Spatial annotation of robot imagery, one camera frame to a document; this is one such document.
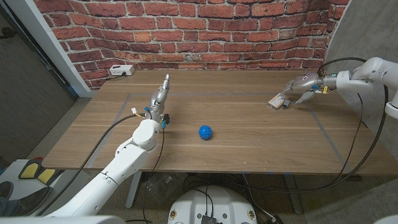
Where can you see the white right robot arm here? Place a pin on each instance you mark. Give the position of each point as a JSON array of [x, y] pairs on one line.
[[373, 73]]

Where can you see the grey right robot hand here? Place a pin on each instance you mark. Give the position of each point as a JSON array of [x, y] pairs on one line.
[[308, 82]]

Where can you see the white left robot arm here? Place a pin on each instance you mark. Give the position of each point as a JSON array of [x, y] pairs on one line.
[[130, 158]]

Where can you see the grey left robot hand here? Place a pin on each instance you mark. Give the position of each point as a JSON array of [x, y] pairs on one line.
[[158, 101]]

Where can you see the blue spiky stress ball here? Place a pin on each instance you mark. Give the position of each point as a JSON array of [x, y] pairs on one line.
[[205, 132]]

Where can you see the black box on torso base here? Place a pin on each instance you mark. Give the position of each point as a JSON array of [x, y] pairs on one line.
[[208, 220]]

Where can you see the grey metal table leg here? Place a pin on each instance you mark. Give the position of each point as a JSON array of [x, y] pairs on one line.
[[133, 189], [293, 193]]

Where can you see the red brick printed backdrop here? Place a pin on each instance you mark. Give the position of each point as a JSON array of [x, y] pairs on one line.
[[199, 31]]

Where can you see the white robot torso base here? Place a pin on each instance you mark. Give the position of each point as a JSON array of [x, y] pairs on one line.
[[217, 202]]

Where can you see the dark grey person's shoe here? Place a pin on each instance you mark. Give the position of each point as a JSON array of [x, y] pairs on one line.
[[31, 200], [6, 189]]

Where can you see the yellow black foot pedal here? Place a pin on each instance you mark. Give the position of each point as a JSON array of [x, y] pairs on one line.
[[46, 175], [29, 170]]

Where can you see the blue jeans person's leg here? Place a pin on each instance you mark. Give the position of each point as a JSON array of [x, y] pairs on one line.
[[9, 208]]

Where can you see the white power strip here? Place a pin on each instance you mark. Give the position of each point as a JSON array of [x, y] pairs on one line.
[[122, 70]]

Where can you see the small card box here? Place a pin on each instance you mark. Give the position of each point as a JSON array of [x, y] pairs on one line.
[[275, 101]]

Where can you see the white pedal platform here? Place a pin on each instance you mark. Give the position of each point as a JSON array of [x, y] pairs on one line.
[[20, 186]]

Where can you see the clear plastic bag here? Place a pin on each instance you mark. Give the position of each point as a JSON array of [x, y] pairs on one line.
[[160, 186]]

